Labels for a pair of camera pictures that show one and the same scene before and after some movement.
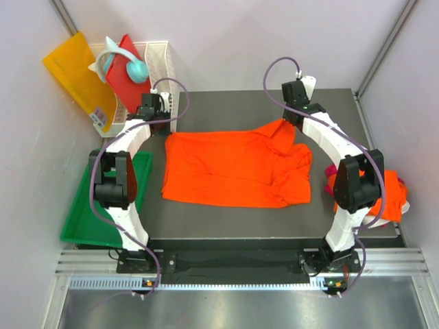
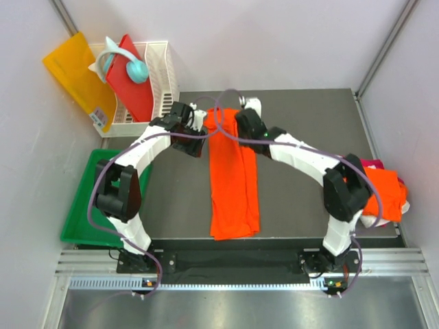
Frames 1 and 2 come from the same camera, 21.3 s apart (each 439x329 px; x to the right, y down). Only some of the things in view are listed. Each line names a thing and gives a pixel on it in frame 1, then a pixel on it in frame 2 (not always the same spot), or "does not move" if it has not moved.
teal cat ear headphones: (136, 70) does not move
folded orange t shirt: (396, 195) does not move
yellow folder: (70, 64) does not move
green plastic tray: (81, 225) does not move
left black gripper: (166, 130) → (193, 150)
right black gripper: (285, 112) → (241, 135)
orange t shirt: (254, 167) → (234, 207)
